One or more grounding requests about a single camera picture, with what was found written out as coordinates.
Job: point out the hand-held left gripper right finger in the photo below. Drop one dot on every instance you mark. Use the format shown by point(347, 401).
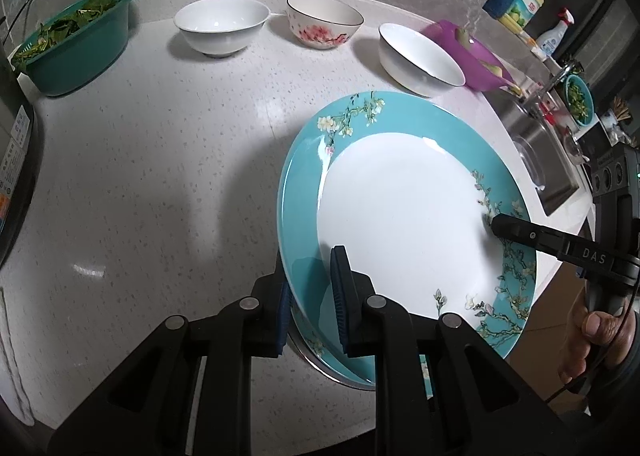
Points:
point(341, 306)

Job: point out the green lettuce stem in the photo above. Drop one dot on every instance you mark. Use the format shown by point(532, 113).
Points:
point(462, 37)
point(494, 69)

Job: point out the large white bowl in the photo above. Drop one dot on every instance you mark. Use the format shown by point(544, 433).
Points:
point(415, 56)

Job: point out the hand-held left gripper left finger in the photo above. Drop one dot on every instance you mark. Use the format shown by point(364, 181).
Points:
point(283, 321)

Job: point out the teal plastic basin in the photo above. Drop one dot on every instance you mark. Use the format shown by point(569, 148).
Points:
point(85, 61)

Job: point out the white cloth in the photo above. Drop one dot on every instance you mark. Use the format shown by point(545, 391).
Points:
point(12, 366)

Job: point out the chrome faucet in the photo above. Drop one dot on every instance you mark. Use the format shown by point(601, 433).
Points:
point(562, 71)

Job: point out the purple plastic basin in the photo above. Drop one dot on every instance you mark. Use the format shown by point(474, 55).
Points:
point(480, 61)

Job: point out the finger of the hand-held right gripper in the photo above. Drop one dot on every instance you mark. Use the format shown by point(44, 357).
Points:
point(530, 236)

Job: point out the white spray bottle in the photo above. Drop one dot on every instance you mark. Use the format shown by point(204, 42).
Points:
point(550, 41)

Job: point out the stainless steel sink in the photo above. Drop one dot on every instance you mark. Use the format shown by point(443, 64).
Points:
point(550, 171)

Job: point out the white bowl with pink flowers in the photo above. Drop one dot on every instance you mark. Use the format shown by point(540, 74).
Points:
point(320, 33)

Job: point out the yellow sponge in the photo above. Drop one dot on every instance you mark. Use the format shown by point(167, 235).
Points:
point(515, 90)

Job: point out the teal colander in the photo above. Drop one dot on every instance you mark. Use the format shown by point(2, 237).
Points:
point(588, 96)

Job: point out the small white bowl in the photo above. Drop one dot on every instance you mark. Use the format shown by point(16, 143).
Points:
point(220, 21)

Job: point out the leafy green vegetables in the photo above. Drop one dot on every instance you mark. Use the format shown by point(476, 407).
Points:
point(65, 26)

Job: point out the clear glass bowl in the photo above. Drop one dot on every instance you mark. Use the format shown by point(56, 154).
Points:
point(530, 161)

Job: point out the chopped green vegetables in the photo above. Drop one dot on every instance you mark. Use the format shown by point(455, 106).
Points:
point(577, 98)

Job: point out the yellow dish soap bottle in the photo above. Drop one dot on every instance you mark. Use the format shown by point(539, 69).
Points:
point(525, 6)

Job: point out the person's right hand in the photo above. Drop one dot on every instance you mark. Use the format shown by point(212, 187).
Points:
point(592, 332)

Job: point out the small steel bowl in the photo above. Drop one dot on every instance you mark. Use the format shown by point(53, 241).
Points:
point(573, 146)

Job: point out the teal floral plate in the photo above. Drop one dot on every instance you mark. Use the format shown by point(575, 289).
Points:
point(330, 368)
point(400, 196)

